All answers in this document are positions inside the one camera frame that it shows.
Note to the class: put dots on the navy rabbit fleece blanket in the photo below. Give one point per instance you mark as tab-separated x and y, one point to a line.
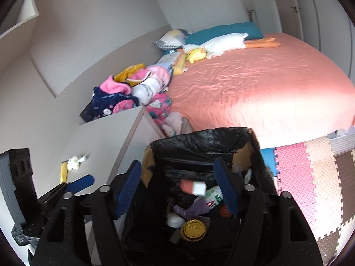
105	104

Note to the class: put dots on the grey patterned pillow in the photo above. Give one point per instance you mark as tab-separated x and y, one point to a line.
172	40

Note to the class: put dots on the white room door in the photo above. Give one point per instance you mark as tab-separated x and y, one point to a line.
264	14

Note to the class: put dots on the yellow garment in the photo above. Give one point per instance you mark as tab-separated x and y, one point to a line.
126	76

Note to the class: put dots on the yellow snack wrapper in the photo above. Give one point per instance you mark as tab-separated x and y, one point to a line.
63	172

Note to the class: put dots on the teal pillow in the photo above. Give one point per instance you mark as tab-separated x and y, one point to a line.
205	35

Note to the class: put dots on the pink white small box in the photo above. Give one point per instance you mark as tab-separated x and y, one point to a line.
197	188

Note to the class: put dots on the pink fleece garment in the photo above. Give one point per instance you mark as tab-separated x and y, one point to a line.
110	86

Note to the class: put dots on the pink bed sheet mattress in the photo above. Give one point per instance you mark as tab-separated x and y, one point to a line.
286	94

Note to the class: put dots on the purple plastic trash bag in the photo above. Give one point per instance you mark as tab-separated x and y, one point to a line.
197	208

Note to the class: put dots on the grey bedside cabinet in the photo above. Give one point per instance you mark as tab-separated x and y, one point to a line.
110	144

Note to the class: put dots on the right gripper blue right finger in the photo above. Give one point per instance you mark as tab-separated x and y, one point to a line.
229	194

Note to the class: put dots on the black lined cardboard trash box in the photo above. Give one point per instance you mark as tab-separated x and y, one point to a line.
191	157

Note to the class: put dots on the black wall socket panel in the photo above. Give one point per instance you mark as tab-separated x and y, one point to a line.
88	114

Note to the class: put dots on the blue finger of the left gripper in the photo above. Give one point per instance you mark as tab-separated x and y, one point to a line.
80	184

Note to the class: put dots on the gold round lid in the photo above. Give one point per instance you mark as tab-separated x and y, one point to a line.
193	230

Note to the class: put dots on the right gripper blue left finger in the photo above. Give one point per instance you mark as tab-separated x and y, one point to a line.
128	189

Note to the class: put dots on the white green plastic bottle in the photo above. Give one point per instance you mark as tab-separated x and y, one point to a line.
212	197

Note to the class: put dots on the pink patterned pyjamas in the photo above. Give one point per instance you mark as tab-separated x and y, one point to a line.
159	108

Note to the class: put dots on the yellow duck plush toy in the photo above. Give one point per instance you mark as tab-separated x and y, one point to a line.
195	55

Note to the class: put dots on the white goose plush toy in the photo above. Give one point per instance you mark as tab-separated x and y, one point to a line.
217	46

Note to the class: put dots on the colourful foam floor mat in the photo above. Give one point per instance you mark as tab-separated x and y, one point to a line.
320	176

